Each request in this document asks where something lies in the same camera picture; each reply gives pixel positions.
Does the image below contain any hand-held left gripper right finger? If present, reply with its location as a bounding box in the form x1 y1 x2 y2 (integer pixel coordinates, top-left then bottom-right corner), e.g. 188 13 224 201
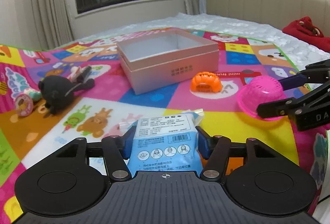
195 125 277 183

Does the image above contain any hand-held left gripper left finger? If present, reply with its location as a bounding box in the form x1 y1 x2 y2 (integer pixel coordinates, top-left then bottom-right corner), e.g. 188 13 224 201
52 125 138 182

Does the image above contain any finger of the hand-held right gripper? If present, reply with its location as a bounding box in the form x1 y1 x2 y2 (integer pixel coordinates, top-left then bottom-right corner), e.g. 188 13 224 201
277 59 330 91
256 79 330 119

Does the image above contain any pink plastic basket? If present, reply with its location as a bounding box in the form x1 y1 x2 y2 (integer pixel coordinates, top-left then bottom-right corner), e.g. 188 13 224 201
237 77 288 119

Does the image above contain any blue face mask packet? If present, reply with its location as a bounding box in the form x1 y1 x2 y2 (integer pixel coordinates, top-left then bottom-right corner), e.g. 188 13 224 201
117 109 205 178

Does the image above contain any pink cardboard box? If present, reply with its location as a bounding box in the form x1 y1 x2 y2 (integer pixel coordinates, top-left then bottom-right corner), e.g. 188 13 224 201
117 28 219 95

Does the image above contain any red and white packet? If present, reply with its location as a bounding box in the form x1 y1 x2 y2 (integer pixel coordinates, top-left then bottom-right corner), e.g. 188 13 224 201
70 65 93 83

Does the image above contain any black plush toy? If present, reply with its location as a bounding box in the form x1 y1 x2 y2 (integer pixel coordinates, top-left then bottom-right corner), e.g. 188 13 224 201
38 75 95 116

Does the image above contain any colourful cartoon play mat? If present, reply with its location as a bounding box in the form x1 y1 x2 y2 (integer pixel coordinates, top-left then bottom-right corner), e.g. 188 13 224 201
0 28 330 224

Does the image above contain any red cloth bag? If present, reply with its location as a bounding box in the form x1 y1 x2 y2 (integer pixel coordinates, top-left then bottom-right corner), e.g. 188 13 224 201
282 16 330 53

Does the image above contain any orange hair claw clip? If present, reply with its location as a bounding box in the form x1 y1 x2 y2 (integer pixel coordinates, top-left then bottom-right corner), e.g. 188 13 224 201
190 72 223 94

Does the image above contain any white bedspread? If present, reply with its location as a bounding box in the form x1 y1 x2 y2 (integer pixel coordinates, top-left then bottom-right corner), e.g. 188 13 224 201
49 12 330 72

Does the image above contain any beige padded headboard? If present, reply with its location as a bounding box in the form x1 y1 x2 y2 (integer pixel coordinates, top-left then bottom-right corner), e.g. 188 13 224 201
206 0 330 34

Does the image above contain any pink donut toy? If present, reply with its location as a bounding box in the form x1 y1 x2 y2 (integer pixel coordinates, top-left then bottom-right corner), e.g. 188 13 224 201
14 94 34 117

